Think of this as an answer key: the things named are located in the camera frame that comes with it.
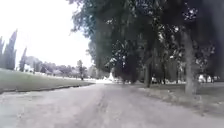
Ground row of large trees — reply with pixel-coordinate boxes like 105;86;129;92
67;0;224;96

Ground grey dirt path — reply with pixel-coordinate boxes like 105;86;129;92
0;81;224;128

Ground distant row of trees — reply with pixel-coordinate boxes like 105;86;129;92
18;46;98;81

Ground wide grass field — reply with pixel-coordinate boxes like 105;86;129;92
0;67;97;94

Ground shaded grass strip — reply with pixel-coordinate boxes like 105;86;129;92
133;81;224;118

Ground tall cypress trees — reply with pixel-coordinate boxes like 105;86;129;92
0;29;19;71

